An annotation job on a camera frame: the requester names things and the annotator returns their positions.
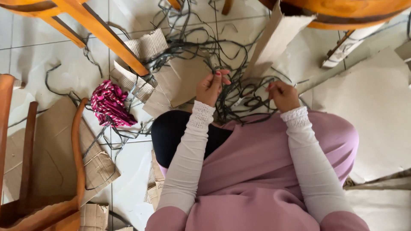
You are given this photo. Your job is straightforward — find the creased brown cardboard sheet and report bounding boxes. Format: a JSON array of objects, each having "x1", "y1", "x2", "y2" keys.
[{"x1": 3, "y1": 96, "x2": 121, "y2": 206}]

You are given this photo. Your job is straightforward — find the person's right hand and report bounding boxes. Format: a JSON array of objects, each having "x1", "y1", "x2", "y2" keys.
[{"x1": 265, "y1": 80, "x2": 301, "y2": 113}]

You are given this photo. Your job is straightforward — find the dark grey strip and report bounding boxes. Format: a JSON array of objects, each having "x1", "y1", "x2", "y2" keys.
[{"x1": 204, "y1": 51, "x2": 227, "y2": 124}]

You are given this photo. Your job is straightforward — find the person's black trouser leg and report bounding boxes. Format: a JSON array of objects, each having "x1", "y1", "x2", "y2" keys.
[{"x1": 150, "y1": 110, "x2": 234, "y2": 169}]

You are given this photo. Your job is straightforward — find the large pale cardboard sheet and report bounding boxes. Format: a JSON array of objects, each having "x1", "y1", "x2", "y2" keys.
[{"x1": 298, "y1": 46, "x2": 411, "y2": 184}]

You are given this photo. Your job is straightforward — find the orange wooden chair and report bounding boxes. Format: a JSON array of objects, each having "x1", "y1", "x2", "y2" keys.
[
  {"x1": 166, "y1": 0, "x2": 411, "y2": 31},
  {"x1": 0, "y1": 0, "x2": 150, "y2": 77}
]

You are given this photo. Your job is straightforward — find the brown wooden chair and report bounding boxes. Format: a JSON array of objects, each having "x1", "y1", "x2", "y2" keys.
[{"x1": 0, "y1": 73, "x2": 89, "y2": 231}]

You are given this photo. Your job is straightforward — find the white painted wooden bar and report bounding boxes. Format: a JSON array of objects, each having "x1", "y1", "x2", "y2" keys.
[{"x1": 321, "y1": 22, "x2": 386, "y2": 70}]

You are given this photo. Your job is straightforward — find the flat brown cardboard piece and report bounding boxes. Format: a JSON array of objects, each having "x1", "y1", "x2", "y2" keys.
[{"x1": 153, "y1": 55, "x2": 213, "y2": 108}]

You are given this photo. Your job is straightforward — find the small brown cardboard piece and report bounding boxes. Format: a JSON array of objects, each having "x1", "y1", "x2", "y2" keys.
[{"x1": 142, "y1": 86, "x2": 174, "y2": 120}]

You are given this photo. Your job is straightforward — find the layered cardboard offcuts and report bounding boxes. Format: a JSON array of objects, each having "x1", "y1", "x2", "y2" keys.
[{"x1": 143, "y1": 149, "x2": 166, "y2": 212}]

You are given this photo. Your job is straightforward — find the tall folded cardboard piece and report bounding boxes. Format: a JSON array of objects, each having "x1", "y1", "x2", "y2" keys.
[{"x1": 242, "y1": 0, "x2": 317, "y2": 81}]

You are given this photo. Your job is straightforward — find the tangle of dark grey strips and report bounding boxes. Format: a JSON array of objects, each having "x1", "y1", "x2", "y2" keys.
[{"x1": 44, "y1": 0, "x2": 310, "y2": 190}]

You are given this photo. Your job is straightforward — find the small corrugated cardboard piece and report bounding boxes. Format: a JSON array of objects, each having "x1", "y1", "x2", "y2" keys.
[{"x1": 123, "y1": 28, "x2": 170, "y2": 60}]

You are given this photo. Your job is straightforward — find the person's left hand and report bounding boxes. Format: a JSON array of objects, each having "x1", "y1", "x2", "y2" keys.
[{"x1": 196, "y1": 70, "x2": 232, "y2": 108}]

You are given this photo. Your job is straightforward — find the torn corrugated cardboard piece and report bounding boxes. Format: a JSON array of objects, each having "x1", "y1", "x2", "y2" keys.
[{"x1": 109, "y1": 60, "x2": 155, "y2": 104}]

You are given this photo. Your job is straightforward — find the small torn cardboard scrap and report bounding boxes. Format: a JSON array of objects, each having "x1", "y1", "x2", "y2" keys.
[{"x1": 78, "y1": 203, "x2": 110, "y2": 231}]

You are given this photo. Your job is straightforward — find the person's pink garment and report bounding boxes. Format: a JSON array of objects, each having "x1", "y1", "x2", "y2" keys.
[{"x1": 144, "y1": 110, "x2": 371, "y2": 231}]

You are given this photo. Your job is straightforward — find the pink striped cloth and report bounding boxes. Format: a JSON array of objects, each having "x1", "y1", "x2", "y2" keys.
[{"x1": 90, "y1": 79, "x2": 138, "y2": 128}]

